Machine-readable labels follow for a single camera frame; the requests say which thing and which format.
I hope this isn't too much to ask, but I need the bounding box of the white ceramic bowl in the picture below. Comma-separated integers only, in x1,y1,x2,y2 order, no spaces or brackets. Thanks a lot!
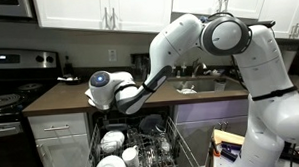
92,154,127,167
99,128,126,153

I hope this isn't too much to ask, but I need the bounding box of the round white plate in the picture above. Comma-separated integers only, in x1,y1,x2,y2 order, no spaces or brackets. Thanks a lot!
176,85,198,96

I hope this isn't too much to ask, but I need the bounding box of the metal drawer handle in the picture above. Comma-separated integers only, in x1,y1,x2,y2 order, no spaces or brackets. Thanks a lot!
43,124,71,132

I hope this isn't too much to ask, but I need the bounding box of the black dishwasher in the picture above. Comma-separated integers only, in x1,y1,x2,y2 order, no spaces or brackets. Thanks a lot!
89,107,175,130

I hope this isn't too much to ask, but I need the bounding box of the grey robot base table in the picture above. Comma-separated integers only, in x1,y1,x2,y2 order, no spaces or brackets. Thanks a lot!
208,144,243,167

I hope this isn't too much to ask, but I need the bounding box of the white wall outlet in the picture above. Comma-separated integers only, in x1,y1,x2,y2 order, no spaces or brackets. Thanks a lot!
107,49,118,63

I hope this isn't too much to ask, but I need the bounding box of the white upper cabinet door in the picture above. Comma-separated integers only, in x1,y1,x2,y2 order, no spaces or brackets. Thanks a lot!
109,0,176,37
224,0,269,21
33,0,112,33
261,0,299,40
171,0,225,18

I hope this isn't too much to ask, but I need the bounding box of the orange handled tool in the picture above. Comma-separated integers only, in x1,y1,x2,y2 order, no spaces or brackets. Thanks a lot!
209,137,222,158

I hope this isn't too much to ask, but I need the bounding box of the wooden board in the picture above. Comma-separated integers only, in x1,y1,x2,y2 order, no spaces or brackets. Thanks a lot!
210,127,247,149

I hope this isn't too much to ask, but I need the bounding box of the black stove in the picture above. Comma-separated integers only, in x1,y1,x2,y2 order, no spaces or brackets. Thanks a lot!
0,46,66,167

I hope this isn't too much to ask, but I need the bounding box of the stainless steel sink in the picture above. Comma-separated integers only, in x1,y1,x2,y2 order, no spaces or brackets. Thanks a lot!
167,74,249,95

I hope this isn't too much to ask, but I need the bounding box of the metal kitchen faucet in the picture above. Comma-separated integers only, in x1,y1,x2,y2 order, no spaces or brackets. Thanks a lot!
191,59,208,78

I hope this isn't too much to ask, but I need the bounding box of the white ceramic mug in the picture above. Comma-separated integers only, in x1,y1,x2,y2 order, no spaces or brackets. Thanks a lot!
121,145,140,167

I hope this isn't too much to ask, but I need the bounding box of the dark glass bottle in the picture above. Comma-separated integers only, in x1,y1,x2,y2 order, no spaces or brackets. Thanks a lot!
62,55,74,77

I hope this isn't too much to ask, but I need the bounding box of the stainless steel microwave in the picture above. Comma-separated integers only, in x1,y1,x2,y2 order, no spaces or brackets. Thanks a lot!
0,0,35,22

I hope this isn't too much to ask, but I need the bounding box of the metal cabinet door handle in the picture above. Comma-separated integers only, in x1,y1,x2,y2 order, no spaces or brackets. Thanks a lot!
110,7,118,31
102,7,110,30

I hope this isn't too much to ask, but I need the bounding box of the white base cabinet door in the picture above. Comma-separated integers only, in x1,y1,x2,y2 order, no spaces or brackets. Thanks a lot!
34,134,92,167

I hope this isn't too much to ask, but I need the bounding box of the dark grey bowl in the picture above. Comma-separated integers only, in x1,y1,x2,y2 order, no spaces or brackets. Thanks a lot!
139,113,165,135

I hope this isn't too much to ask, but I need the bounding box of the black tool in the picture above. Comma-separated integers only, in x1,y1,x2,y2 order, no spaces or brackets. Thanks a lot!
220,139,243,163

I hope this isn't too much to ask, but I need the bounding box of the white drawer front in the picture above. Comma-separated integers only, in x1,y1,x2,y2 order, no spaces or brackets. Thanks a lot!
27,112,89,141

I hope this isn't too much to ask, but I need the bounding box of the black coffee maker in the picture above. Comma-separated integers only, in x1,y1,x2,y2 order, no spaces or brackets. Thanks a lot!
129,52,153,82

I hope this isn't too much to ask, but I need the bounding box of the metal base cabinet handle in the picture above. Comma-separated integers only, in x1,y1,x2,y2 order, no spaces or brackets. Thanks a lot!
37,143,47,159

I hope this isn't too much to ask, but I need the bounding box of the grey sink base cabinet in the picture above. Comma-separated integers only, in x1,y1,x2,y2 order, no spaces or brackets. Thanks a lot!
173,99,251,167

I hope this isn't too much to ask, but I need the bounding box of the wire dishwasher rack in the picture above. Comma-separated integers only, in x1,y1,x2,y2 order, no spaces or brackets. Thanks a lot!
81,115,203,167

